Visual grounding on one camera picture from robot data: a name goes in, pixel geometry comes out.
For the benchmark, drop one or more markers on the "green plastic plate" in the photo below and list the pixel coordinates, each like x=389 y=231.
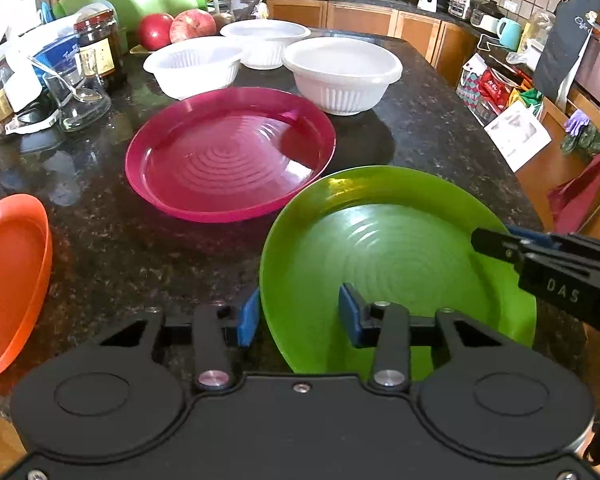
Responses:
x=380 y=240

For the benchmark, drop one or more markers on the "blue tissue pack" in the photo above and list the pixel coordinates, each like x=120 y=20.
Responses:
x=55 y=52

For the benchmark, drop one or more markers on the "brown kiwi fruit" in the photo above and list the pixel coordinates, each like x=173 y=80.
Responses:
x=222 y=21

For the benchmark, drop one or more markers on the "clear glass cup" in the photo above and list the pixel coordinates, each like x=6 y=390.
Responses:
x=80 y=110

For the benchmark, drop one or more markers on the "black apron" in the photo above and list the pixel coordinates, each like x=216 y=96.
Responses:
x=565 y=45

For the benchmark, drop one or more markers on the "teal mug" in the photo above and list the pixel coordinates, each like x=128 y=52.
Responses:
x=509 y=34

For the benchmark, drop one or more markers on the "red bag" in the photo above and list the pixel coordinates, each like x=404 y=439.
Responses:
x=580 y=195

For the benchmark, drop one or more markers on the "striped red apple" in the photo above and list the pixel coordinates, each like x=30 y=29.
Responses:
x=192 y=25

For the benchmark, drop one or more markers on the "small yellow-green fruit dish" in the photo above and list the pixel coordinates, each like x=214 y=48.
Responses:
x=137 y=50

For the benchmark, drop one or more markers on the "dark glass jar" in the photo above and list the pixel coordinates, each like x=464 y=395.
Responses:
x=99 y=45

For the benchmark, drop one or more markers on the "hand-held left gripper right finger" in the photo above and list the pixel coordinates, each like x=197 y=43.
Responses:
x=350 y=317

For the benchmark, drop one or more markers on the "magenta plastic plate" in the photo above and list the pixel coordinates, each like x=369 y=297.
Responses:
x=220 y=160

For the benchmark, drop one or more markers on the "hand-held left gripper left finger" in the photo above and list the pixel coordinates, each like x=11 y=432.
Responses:
x=248 y=317

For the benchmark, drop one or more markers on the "dark red apple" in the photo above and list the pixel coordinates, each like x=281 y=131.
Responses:
x=154 y=31

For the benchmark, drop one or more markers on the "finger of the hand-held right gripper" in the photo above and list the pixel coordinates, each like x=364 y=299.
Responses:
x=495 y=246
x=535 y=240

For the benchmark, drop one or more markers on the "large white plastic bowl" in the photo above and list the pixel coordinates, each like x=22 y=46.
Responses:
x=340 y=70

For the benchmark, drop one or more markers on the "orange plastic plate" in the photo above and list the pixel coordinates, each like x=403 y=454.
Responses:
x=10 y=285

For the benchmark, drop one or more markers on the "white cardboard box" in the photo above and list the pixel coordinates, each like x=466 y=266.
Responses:
x=517 y=135

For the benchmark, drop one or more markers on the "white ribbed plastic bowl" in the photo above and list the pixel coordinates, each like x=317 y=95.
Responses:
x=190 y=67

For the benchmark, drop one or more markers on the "white plastic bag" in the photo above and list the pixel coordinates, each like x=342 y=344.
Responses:
x=10 y=15

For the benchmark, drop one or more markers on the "white rice cooker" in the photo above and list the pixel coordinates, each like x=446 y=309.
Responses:
x=487 y=17

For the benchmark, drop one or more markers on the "metal spoon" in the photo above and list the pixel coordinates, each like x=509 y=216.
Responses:
x=87 y=94

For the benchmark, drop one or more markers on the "purple rubber glove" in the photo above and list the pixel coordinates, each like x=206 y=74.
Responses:
x=576 y=122

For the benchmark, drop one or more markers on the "wooden base cabinets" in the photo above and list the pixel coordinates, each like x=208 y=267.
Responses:
x=360 y=17

